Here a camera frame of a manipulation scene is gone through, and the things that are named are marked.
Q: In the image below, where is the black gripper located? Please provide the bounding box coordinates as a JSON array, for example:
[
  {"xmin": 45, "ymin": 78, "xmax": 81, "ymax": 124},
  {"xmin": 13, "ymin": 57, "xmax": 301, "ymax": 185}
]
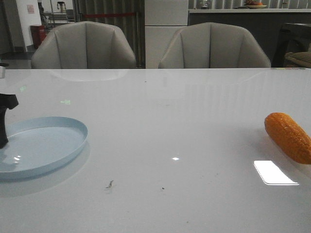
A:
[{"xmin": 0, "ymin": 93, "xmax": 18, "ymax": 149}]

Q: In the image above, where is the light blue round plate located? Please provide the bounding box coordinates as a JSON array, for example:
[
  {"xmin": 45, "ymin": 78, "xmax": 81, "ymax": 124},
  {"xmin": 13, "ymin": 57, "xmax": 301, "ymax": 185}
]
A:
[{"xmin": 0, "ymin": 116, "xmax": 88, "ymax": 180}]

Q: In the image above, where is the orange corn cob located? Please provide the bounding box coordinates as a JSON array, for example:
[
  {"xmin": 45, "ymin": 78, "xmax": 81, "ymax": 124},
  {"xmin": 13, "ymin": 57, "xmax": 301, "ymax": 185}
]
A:
[{"xmin": 264, "ymin": 113, "xmax": 311, "ymax": 165}]

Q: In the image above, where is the grey armchair left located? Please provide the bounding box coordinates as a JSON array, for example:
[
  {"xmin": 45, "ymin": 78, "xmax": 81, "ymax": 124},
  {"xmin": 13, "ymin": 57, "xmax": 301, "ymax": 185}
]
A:
[{"xmin": 31, "ymin": 21, "xmax": 136, "ymax": 69}]

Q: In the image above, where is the grey armchair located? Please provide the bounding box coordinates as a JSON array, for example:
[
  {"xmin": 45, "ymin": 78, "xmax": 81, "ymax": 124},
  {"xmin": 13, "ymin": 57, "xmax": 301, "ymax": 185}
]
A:
[
  {"xmin": 158, "ymin": 22, "xmax": 271, "ymax": 69},
  {"xmin": 31, "ymin": 21, "xmax": 136, "ymax": 69}
]

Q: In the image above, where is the red barrier belt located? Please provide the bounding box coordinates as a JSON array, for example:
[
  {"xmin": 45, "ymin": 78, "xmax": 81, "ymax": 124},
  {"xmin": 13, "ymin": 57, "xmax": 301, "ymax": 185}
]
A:
[{"xmin": 82, "ymin": 12, "xmax": 137, "ymax": 18}]

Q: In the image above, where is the white cabinet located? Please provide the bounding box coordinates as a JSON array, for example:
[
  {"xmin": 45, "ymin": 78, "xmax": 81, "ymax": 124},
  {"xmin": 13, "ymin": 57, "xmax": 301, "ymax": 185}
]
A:
[{"xmin": 144, "ymin": 0, "xmax": 189, "ymax": 69}]

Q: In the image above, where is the grey armchair right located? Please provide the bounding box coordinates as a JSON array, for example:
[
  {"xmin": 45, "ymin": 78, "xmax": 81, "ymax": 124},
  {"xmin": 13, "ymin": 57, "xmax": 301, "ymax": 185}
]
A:
[{"xmin": 158, "ymin": 22, "xmax": 271, "ymax": 69}]

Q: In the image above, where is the fruit bowl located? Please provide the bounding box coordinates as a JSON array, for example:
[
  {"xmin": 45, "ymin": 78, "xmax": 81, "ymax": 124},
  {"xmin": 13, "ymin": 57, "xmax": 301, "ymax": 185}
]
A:
[{"xmin": 244, "ymin": 0, "xmax": 267, "ymax": 9}]

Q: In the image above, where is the dark grey counter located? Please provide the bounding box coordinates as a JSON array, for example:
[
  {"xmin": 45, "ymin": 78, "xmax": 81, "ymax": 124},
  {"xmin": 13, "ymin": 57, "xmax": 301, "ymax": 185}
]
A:
[{"xmin": 188, "ymin": 8, "xmax": 311, "ymax": 62}]

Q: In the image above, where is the dark side table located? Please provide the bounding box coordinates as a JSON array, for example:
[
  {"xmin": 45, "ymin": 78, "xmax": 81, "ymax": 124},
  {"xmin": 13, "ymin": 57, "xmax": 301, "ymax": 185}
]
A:
[{"xmin": 272, "ymin": 23, "xmax": 311, "ymax": 67}]

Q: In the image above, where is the beige cushion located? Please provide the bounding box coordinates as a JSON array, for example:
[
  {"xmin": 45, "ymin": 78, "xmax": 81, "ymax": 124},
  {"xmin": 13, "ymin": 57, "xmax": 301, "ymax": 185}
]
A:
[{"xmin": 285, "ymin": 51, "xmax": 311, "ymax": 68}]

